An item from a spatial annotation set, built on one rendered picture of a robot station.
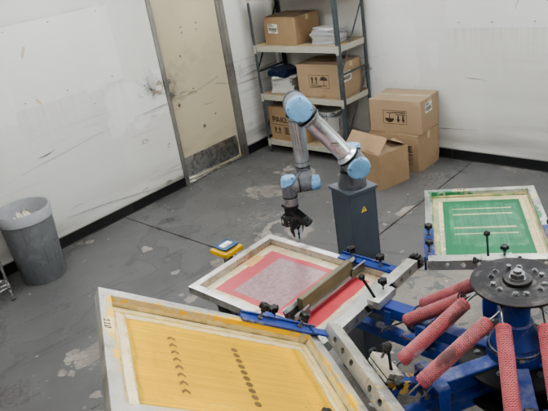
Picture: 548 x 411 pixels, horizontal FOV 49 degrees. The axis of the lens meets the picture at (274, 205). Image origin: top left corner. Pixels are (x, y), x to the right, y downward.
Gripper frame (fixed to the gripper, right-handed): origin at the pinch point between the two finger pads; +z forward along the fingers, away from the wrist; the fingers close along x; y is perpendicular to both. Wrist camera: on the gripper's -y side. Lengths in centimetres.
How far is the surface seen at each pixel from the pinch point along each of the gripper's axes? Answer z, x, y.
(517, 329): -15, 32, -124
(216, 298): 2, 56, 3
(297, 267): 5.9, 13.3, -8.9
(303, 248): 2.5, 1.8, -4.1
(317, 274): 5.7, 13.9, -22.0
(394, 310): -4, 30, -75
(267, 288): 5.8, 34.8, -8.7
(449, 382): -2, 53, -110
